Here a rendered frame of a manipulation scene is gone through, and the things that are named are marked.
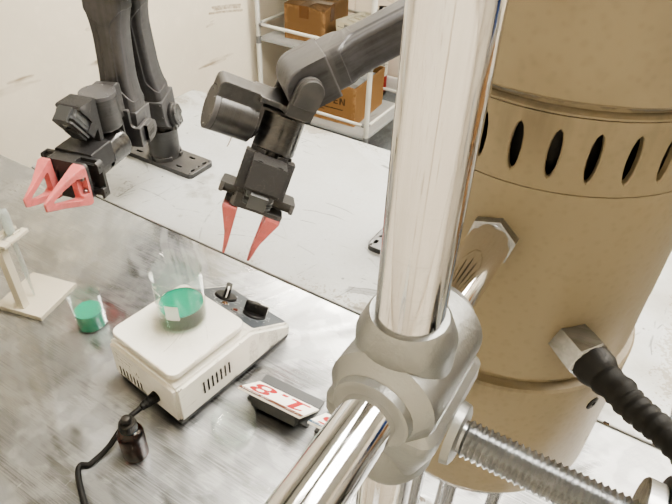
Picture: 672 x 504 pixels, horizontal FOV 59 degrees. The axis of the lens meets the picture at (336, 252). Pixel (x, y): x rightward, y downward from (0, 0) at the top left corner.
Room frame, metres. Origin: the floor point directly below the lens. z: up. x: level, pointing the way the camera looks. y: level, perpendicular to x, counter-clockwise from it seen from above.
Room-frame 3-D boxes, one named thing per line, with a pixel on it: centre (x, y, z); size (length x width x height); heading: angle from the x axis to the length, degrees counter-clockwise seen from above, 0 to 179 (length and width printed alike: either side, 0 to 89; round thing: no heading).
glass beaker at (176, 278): (0.54, 0.19, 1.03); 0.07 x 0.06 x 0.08; 36
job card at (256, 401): (0.47, 0.06, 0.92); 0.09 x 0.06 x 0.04; 63
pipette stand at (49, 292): (0.65, 0.45, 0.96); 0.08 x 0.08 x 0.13; 73
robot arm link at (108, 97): (0.91, 0.38, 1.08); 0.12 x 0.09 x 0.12; 174
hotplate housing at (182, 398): (0.54, 0.18, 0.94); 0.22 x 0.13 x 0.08; 143
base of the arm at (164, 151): (1.09, 0.36, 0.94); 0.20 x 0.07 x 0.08; 60
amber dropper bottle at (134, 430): (0.40, 0.23, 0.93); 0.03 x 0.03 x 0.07
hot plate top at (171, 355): (0.52, 0.19, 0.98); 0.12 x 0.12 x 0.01; 53
